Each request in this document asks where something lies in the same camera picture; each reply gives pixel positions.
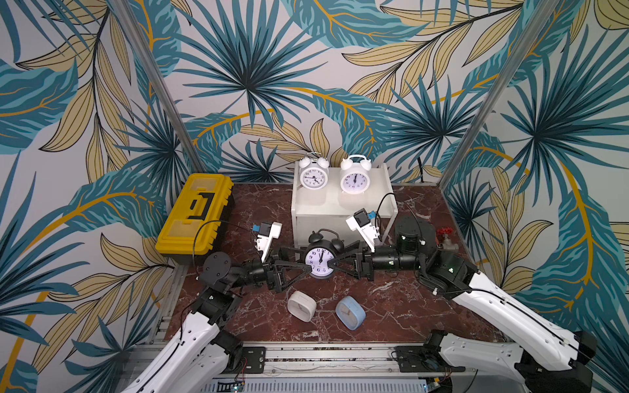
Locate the blue square alarm clock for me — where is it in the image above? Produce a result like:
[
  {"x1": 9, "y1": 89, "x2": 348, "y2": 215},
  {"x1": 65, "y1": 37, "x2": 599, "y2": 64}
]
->
[{"x1": 335, "y1": 296, "x2": 366, "y2": 331}]

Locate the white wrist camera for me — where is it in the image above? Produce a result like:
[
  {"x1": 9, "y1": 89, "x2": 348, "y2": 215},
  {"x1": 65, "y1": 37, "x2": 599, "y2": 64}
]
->
[
  {"x1": 346, "y1": 208, "x2": 380, "y2": 252},
  {"x1": 252, "y1": 222, "x2": 282, "y2": 262}
]

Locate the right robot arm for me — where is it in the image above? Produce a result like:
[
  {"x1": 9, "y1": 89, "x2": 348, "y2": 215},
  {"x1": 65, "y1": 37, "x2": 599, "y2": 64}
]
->
[{"x1": 327, "y1": 213, "x2": 597, "y2": 392}]

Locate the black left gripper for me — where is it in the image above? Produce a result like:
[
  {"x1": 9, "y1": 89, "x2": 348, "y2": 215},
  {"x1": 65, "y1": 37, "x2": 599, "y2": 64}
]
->
[{"x1": 227, "y1": 245, "x2": 312, "y2": 293}]

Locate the metal valve red handle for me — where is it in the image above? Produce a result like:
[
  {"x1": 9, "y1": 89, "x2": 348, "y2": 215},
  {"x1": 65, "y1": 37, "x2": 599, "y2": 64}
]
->
[{"x1": 437, "y1": 227, "x2": 459, "y2": 252}]

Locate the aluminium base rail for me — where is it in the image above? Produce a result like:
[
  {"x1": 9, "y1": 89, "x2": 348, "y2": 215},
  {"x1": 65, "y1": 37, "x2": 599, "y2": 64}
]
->
[{"x1": 117, "y1": 341, "x2": 546, "y2": 393}]

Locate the white two-tier shelf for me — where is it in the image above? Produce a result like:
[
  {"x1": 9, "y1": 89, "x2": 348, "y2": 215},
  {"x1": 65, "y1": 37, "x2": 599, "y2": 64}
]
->
[{"x1": 291, "y1": 165, "x2": 398, "y2": 247}]

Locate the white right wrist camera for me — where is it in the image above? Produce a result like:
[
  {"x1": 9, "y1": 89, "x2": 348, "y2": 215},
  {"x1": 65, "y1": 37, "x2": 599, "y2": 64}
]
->
[{"x1": 346, "y1": 208, "x2": 380, "y2": 252}]

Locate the white square alarm clock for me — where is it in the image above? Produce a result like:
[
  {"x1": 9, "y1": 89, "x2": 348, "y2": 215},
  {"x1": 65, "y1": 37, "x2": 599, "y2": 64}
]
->
[{"x1": 287, "y1": 291, "x2": 317, "y2": 323}]

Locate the black twin-bell alarm clock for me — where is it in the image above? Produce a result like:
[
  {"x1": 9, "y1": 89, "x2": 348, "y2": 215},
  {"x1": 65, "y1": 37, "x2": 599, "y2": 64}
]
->
[{"x1": 304, "y1": 229, "x2": 345, "y2": 279}]

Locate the white metal twin-bell clock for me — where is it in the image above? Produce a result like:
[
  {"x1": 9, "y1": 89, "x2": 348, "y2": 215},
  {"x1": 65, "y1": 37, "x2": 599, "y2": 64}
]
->
[{"x1": 298, "y1": 156, "x2": 330, "y2": 190}]

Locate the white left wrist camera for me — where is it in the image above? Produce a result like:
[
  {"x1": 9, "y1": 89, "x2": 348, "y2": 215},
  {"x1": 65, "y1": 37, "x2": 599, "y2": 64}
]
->
[{"x1": 252, "y1": 222, "x2": 282, "y2": 262}]

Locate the white plastic twin-bell clock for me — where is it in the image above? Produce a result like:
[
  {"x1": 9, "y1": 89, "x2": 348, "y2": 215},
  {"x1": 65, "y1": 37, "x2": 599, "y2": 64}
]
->
[{"x1": 340, "y1": 155, "x2": 372, "y2": 195}]

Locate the yellow black toolbox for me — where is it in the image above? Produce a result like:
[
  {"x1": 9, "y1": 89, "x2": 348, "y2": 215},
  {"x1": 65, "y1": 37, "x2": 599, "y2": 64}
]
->
[{"x1": 156, "y1": 174, "x2": 234, "y2": 265}]

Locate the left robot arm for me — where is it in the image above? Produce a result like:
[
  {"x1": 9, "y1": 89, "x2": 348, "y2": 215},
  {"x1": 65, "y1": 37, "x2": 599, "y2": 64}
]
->
[{"x1": 125, "y1": 252, "x2": 312, "y2": 392}]

